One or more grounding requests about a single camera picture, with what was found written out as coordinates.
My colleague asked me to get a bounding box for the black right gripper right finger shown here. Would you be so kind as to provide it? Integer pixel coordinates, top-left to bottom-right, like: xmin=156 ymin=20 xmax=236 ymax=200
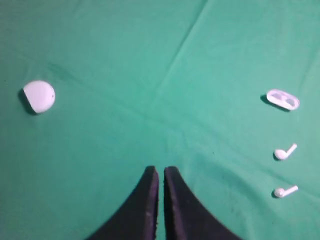
xmin=164 ymin=166 xmax=239 ymax=240

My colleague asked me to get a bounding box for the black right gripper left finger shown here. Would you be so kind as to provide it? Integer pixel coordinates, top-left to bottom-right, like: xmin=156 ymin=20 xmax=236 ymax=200
xmin=88 ymin=166 xmax=159 ymax=240

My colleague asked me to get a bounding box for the white earbud near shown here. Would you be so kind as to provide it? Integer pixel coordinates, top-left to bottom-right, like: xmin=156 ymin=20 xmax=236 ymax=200
xmin=273 ymin=185 xmax=299 ymax=198

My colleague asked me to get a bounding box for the white earbud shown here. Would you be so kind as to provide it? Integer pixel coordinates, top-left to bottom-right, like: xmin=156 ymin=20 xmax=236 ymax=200
xmin=273 ymin=143 xmax=298 ymax=161
xmin=273 ymin=185 xmax=299 ymax=198

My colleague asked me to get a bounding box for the white earbud far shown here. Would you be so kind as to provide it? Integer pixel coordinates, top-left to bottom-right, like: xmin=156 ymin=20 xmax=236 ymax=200
xmin=273 ymin=143 xmax=298 ymax=161

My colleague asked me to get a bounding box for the green table cloth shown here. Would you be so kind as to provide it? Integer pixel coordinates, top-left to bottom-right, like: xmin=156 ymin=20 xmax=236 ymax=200
xmin=0 ymin=0 xmax=320 ymax=240

